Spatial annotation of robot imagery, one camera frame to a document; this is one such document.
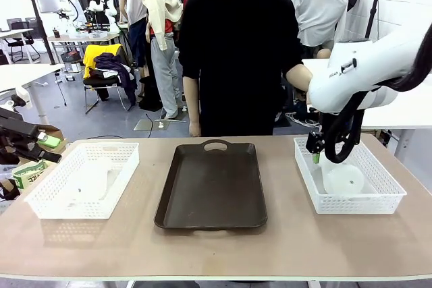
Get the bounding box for mannequin white tank top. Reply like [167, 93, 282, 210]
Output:
[125, 0, 152, 78]

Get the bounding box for white perforated plastic basket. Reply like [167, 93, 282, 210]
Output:
[293, 136, 408, 215]
[24, 142, 140, 221]

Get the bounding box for purple garment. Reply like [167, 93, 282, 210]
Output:
[94, 52, 138, 107]

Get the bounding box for translucent white conical flask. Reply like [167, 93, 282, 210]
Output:
[319, 154, 365, 196]
[65, 161, 115, 202]

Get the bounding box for brown cardboard box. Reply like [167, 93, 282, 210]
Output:
[36, 123, 70, 154]

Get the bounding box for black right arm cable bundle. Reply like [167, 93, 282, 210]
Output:
[323, 23, 432, 165]

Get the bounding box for white floor cables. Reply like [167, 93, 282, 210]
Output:
[285, 111, 321, 129]

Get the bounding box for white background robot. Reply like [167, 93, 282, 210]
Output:
[87, 0, 119, 34]

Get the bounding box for person's left forearm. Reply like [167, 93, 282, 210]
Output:
[285, 64, 315, 94]

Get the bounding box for black tripod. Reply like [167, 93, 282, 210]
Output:
[364, 0, 386, 40]

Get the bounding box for white desk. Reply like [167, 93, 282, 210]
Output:
[302, 57, 432, 157]
[0, 63, 65, 125]

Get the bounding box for person's right forearm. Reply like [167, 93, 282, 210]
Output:
[183, 77, 202, 123]

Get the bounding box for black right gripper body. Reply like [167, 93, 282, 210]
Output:
[306, 130, 327, 155]

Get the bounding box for mannequin white dress shirt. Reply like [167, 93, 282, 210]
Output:
[290, 0, 350, 50]

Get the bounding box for black metal chair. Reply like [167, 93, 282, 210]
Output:
[82, 74, 136, 115]

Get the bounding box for red and black toolbox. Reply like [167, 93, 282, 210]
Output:
[59, 49, 84, 63]

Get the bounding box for mannequin beige jacket grey trousers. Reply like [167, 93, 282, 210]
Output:
[140, 0, 186, 121]

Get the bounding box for black light stand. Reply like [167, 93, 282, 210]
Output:
[25, 0, 57, 65]

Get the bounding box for yellow garment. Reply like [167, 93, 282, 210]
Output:
[82, 43, 123, 80]

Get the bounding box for person's right hand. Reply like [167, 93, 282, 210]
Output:
[188, 120, 203, 138]

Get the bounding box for dark brown plastic tray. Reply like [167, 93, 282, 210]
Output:
[154, 138, 269, 232]

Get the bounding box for green and white carton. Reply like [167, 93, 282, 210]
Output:
[12, 161, 49, 190]

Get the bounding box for person in black sweater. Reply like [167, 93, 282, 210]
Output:
[178, 0, 304, 138]

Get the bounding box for black office chair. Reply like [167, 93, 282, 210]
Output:
[5, 17, 42, 63]

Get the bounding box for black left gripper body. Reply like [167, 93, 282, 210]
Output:
[0, 107, 38, 165]

